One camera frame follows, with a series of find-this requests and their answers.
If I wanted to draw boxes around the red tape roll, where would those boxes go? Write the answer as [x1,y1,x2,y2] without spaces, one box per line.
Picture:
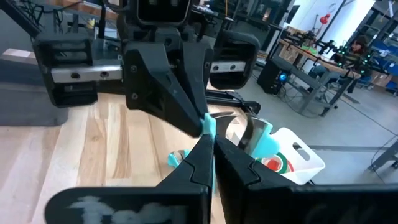
[265,156,295,174]

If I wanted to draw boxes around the wooden work bench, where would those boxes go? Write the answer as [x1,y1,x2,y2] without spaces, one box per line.
[277,37,362,118]

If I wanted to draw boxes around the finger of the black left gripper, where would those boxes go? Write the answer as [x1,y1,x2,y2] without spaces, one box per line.
[181,41,215,116]
[123,42,205,138]

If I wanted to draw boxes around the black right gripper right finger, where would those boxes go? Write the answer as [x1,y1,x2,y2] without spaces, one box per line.
[213,136,398,224]

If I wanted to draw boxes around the green tape roll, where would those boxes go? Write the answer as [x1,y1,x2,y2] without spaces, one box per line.
[257,151,295,175]

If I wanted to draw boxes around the person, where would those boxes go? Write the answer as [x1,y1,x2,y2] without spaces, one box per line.
[340,34,374,77]

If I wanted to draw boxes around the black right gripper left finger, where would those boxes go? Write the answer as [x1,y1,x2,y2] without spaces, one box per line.
[44,133,216,224]

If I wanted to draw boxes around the black computer tower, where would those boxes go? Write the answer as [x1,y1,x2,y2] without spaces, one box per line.
[257,58,289,95]

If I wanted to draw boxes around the black metal rail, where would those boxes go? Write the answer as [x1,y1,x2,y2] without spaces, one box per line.
[205,89,262,115]

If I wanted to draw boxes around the white plastic bin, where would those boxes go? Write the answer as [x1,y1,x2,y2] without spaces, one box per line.
[254,126,326,186]

